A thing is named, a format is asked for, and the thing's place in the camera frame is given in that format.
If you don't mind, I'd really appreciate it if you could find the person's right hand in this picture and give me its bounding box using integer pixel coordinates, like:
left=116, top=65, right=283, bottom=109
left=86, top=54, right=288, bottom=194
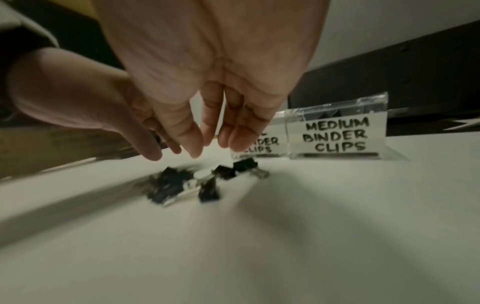
left=93, top=0, right=327, bottom=159

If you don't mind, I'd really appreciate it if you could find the person's left hand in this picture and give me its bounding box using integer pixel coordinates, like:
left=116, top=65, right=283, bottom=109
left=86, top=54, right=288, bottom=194
left=6, top=47, right=183, bottom=162

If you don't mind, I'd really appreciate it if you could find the brown wooden bench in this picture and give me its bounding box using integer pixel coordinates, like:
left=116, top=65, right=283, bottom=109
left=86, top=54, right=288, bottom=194
left=0, top=117, right=170, bottom=180

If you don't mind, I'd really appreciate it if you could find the clear labelled plastic box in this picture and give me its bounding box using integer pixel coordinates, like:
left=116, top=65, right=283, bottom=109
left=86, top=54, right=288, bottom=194
left=230, top=111, right=290, bottom=159
left=286, top=92, right=389, bottom=160

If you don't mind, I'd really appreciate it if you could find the pile of black binder clips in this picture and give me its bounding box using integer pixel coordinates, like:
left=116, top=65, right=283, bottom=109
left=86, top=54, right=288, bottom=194
left=135, top=158, right=271, bottom=207

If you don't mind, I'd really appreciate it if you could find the black cabinet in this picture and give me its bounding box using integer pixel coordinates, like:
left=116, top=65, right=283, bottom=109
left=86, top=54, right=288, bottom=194
left=288, top=20, right=480, bottom=137

